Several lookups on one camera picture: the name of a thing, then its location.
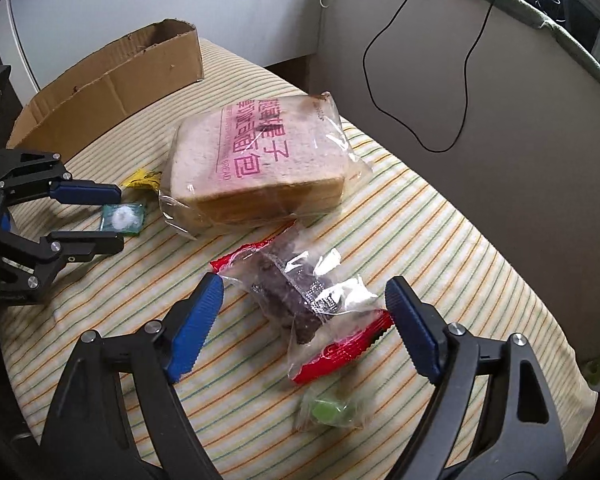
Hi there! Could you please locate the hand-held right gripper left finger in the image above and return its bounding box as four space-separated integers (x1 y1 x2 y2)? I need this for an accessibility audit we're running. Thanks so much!
39 272 226 480

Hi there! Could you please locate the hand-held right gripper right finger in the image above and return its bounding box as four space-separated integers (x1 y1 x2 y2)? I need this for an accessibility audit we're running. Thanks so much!
375 275 567 480

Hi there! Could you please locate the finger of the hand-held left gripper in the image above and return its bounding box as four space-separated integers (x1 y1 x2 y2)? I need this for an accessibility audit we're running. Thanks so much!
0 149 123 207
0 225 126 307

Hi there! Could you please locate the green square candy packet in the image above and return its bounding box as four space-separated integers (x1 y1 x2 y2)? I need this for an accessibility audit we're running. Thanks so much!
101 202 146 236

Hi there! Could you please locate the cardboard box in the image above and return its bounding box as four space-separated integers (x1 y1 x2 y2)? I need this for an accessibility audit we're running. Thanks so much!
7 19 204 161

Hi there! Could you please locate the dark cake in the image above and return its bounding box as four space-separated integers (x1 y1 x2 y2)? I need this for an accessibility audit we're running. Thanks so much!
209 222 396 386

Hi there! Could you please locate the yellow candy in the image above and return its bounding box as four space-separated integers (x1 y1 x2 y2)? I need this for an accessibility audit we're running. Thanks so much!
122 170 163 191

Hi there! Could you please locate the striped bed sheet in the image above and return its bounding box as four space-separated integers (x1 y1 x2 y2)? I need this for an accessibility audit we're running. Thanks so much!
0 37 600 480

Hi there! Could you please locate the light green candy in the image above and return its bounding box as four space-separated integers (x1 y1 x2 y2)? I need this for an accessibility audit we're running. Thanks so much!
297 385 370 432

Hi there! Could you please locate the sliced bread in clear bag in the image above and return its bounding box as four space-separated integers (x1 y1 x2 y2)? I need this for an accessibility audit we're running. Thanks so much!
159 91 373 238

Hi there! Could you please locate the black cable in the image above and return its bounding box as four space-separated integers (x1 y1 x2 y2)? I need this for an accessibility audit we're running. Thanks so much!
362 0 518 153

